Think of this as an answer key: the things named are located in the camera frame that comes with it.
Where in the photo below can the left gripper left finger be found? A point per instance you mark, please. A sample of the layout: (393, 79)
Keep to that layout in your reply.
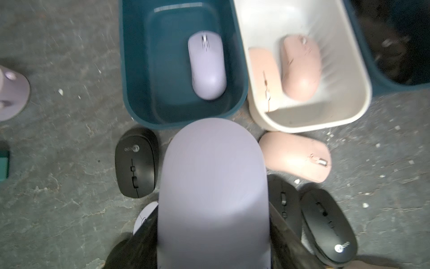
(139, 251)

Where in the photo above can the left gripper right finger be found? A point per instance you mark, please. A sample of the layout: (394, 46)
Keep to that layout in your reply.
(288, 252)

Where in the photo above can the black mouse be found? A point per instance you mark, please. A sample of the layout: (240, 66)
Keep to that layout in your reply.
(327, 229)
(285, 198)
(137, 162)

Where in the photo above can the purple mouse top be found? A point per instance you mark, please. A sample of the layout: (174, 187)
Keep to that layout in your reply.
(213, 210)

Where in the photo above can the purple mouse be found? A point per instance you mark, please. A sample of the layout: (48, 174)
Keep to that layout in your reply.
(144, 215)
(213, 210)
(207, 63)

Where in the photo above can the pink mouse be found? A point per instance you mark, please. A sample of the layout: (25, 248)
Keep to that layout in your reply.
(301, 67)
(266, 75)
(299, 156)

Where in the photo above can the purple mouse bottom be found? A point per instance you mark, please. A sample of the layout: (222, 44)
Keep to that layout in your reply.
(207, 63)

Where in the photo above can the left teal storage box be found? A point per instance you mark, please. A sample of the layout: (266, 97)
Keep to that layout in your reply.
(156, 72)

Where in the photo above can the teal storage box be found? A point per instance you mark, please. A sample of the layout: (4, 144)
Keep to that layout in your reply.
(394, 39)
(156, 72)

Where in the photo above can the white storage box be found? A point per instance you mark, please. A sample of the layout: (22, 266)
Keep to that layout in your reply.
(345, 90)

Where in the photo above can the right teal storage box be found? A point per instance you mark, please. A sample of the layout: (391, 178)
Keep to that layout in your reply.
(394, 39)

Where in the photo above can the purple mouse middle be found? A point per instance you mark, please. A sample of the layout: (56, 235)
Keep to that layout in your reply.
(144, 215)

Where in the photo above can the small teal block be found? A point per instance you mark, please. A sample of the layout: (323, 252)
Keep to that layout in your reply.
(4, 160)

